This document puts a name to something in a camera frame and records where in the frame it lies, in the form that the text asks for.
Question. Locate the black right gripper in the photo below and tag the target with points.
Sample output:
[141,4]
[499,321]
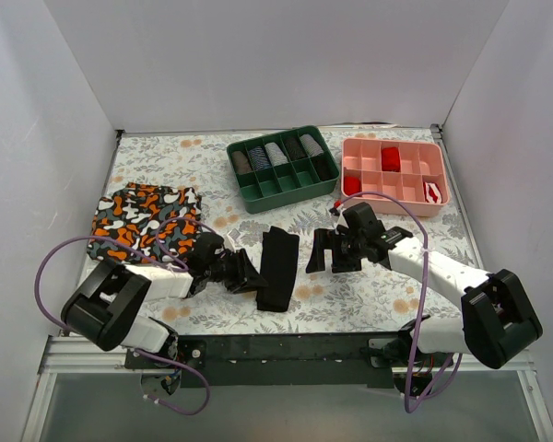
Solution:
[337,249]

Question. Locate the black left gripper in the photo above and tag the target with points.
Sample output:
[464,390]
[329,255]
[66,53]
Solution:
[236,270]

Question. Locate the black underwear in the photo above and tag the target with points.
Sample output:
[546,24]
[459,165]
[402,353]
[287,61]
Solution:
[322,168]
[279,266]

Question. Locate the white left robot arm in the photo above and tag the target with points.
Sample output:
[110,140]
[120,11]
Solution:
[105,308]

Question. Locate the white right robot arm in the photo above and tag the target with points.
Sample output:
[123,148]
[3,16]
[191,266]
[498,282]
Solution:
[497,320]

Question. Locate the red rolled underwear lower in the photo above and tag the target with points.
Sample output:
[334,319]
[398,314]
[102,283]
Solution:
[351,185]

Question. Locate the black rolled underwear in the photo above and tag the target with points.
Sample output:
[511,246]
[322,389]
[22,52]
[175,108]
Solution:
[322,168]

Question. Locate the grey white striped rolled underwear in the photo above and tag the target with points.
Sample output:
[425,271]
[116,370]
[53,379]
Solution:
[311,146]

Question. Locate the red rolled underwear upper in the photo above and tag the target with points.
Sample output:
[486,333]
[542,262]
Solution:
[391,161]

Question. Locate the red white rolled underwear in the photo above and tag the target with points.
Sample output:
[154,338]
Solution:
[432,192]

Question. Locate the blue striped rolled underwear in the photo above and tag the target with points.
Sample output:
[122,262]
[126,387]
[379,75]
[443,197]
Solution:
[258,158]

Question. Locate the orange camouflage underwear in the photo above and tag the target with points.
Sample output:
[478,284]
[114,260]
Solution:
[140,215]

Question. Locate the brown rolled underwear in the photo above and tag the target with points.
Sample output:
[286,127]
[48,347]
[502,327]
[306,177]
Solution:
[241,163]

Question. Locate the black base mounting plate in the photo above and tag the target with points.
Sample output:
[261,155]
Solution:
[356,358]

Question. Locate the green divided organizer box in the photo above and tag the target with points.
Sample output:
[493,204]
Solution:
[291,183]

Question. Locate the pink divided organizer box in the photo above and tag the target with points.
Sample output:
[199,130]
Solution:
[420,161]

